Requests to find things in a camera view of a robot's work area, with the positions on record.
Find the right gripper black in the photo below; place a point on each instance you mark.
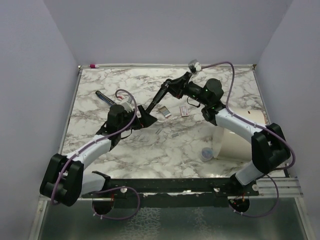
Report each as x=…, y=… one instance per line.
x=176, y=86

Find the black stapler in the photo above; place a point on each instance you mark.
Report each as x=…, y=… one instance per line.
x=158, y=97

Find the red white staple box sleeve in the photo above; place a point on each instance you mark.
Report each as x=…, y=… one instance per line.
x=184, y=112

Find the large white paper roll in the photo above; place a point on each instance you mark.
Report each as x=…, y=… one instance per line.
x=226, y=145

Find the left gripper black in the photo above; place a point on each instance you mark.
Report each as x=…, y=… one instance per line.
x=145, y=121

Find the clear jar of paper clips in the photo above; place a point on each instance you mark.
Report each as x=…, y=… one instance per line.
x=206, y=154

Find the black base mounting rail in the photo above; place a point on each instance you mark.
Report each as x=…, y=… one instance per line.
x=183, y=201

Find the blue stapler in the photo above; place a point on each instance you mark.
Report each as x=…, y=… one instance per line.
x=104, y=98

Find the aluminium frame rail front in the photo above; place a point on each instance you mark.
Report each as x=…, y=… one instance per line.
x=265, y=187

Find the open staple box tray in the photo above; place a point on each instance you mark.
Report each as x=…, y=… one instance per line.
x=165, y=111

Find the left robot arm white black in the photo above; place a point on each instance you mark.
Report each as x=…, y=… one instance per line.
x=64, y=180

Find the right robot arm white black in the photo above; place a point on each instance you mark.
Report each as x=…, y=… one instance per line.
x=268, y=149

